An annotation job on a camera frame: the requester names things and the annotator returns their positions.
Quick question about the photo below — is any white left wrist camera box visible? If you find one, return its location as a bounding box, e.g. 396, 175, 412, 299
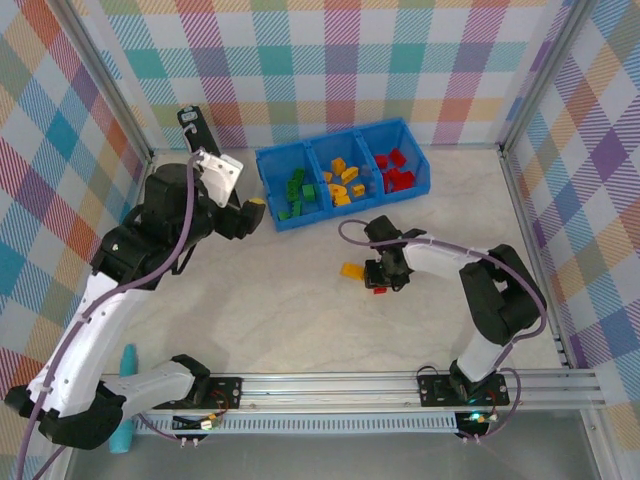
198, 148, 245, 208

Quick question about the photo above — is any aluminium side rail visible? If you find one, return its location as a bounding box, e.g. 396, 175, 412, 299
498, 144, 581, 371

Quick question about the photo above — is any long aluminium base rail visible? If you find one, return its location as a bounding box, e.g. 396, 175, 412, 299
127, 368, 601, 417

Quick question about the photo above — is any slotted grey cable duct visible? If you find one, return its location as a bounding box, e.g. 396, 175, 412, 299
134, 413, 459, 436

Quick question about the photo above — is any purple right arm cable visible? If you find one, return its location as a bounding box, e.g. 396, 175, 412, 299
337, 218, 547, 445

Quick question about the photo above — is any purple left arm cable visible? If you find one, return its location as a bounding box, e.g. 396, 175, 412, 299
17, 149, 206, 480

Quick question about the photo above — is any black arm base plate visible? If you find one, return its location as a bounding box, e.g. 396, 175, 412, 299
189, 374, 244, 410
417, 372, 511, 407

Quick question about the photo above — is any small wire connector bundle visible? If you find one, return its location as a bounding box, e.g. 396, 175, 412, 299
172, 412, 222, 449
454, 409, 499, 446

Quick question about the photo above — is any aluminium frame post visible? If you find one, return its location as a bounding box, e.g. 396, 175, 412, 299
59, 0, 154, 161
497, 0, 599, 156

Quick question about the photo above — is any black case with metal clasps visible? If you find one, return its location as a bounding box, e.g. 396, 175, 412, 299
177, 104, 224, 157

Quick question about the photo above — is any teal cylindrical tool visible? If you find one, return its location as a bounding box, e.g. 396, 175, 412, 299
109, 342, 140, 455

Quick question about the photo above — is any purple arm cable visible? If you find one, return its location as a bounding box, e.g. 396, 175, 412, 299
337, 218, 547, 445
17, 149, 206, 480

